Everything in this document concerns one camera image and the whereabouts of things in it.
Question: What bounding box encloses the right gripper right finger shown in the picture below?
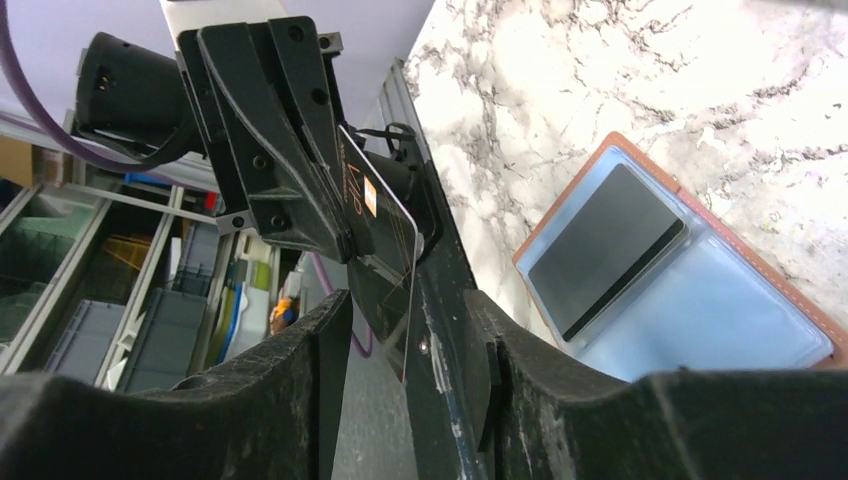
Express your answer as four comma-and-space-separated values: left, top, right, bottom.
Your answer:
464, 290, 847, 479

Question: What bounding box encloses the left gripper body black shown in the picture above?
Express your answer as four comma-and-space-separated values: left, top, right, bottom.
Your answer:
177, 27, 255, 230

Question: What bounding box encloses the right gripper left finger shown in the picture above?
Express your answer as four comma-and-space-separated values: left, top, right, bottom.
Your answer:
1, 290, 353, 479

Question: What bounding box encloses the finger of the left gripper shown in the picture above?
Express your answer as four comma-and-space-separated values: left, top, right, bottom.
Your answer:
268, 16, 347, 219
197, 23, 354, 263

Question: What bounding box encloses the black VIP card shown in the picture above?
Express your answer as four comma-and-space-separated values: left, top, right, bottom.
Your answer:
337, 125, 420, 381

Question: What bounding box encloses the brown leather card holder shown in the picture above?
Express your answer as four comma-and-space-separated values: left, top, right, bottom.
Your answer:
513, 132, 847, 381

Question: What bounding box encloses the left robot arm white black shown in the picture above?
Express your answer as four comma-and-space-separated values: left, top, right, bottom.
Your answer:
73, 16, 355, 263

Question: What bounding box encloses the black magnetic stripe card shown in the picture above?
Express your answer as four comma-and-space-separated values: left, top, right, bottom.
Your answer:
517, 164, 688, 341

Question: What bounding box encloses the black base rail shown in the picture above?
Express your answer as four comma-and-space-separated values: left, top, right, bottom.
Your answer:
344, 125, 498, 480

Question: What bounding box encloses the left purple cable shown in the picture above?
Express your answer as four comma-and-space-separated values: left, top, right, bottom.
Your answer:
0, 0, 213, 193

